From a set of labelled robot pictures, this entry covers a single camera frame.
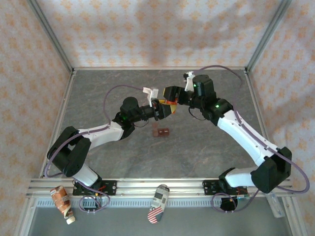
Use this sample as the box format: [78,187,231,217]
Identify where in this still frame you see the orange pill bottle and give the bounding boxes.
[164,98,178,116]

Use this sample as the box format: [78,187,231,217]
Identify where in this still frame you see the flag print can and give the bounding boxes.
[147,184,170,224]

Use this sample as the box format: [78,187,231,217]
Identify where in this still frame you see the brown squeeze pouch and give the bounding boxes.
[50,185,76,225]

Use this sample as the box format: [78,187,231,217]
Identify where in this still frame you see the grey metal panel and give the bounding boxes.
[27,206,293,236]

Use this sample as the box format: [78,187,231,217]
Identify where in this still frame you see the clear plastic package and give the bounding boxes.
[267,193,285,219]

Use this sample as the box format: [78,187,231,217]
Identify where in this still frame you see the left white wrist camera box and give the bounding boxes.
[142,87,160,105]

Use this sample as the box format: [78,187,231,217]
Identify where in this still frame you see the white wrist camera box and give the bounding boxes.
[182,70,195,92]
[142,87,160,105]

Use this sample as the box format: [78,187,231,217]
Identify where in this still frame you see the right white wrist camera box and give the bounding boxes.
[182,70,195,92]

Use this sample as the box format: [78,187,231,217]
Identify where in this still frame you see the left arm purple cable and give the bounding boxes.
[43,85,146,214]

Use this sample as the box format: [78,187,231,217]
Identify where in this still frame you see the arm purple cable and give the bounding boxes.
[193,64,310,213]
[43,85,146,214]

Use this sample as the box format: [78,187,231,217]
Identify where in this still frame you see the thin aluminium frame rail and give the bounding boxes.
[72,66,248,72]

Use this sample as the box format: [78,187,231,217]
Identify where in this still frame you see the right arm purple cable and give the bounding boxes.
[193,64,310,213]

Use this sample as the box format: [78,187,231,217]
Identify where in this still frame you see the wide aluminium frame rail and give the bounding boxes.
[26,177,295,197]

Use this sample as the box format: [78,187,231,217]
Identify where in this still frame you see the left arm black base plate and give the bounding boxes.
[72,180,118,197]

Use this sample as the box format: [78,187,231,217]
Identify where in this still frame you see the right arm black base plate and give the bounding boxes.
[202,179,248,196]

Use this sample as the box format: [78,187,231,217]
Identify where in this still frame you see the aluminium frame post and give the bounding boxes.
[246,0,293,72]
[26,0,74,72]

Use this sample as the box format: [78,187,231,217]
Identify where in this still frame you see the grey slotted cable duct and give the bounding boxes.
[36,198,271,208]

